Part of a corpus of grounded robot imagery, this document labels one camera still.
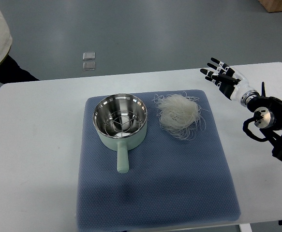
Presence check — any silver floor plate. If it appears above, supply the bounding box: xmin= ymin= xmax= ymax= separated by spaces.
xmin=83 ymin=61 xmax=96 ymax=71
xmin=83 ymin=52 xmax=95 ymax=60

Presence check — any white vermicelli noodle bundle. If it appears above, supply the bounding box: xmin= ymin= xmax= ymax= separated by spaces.
xmin=152 ymin=91 xmax=207 ymax=141

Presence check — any mint green steel pot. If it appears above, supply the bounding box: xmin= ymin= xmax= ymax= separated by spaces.
xmin=92 ymin=93 xmax=148 ymax=174

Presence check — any lower silver floor plate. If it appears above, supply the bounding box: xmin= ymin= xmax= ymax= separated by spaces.
xmin=83 ymin=61 xmax=96 ymax=71

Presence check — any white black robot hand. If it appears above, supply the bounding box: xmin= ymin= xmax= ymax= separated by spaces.
xmin=200 ymin=58 xmax=259 ymax=107

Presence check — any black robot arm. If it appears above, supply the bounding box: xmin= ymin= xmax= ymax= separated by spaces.
xmin=240 ymin=83 xmax=282 ymax=161

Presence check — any wooden box corner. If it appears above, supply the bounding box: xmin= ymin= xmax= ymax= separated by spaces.
xmin=259 ymin=0 xmax=282 ymax=13

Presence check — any upper silver floor plate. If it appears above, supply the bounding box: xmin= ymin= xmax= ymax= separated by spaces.
xmin=83 ymin=52 xmax=95 ymax=60

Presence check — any blue grey quilted mat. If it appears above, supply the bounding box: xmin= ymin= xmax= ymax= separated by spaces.
xmin=76 ymin=90 xmax=241 ymax=232

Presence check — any wire steaming rack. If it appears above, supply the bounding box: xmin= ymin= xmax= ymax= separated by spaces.
xmin=104 ymin=111 xmax=141 ymax=137

